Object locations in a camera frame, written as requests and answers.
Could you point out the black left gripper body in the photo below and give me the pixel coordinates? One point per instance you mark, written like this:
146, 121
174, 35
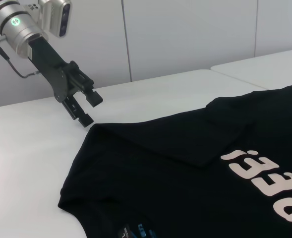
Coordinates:
51, 72

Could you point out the black t-shirt with FREE print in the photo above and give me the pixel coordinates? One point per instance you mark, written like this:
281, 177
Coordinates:
185, 173

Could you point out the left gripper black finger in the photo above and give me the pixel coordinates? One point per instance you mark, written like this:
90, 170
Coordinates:
93, 99
86, 121

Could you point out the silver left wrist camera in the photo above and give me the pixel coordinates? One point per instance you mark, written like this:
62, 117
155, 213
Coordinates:
59, 17

